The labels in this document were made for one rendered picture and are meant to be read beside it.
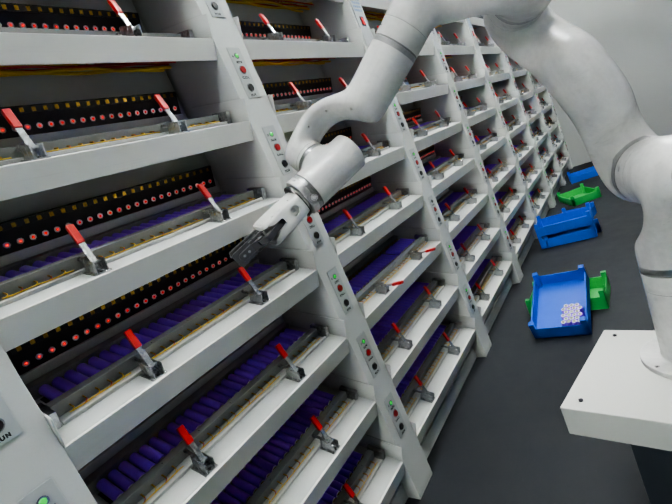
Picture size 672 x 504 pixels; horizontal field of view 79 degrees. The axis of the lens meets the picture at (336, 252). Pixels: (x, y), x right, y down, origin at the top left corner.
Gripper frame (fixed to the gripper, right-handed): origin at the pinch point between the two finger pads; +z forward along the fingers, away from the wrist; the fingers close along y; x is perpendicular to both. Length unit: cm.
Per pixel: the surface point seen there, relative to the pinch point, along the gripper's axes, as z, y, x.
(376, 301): -19, 24, -42
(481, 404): -23, 24, -99
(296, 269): -7.5, 17.4, -15.8
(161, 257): 10.8, -2.1, 10.0
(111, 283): 18.5, -7.0, 12.6
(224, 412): 24.7, 0.0, -20.7
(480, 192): -113, 89, -80
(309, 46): -58, 40, 23
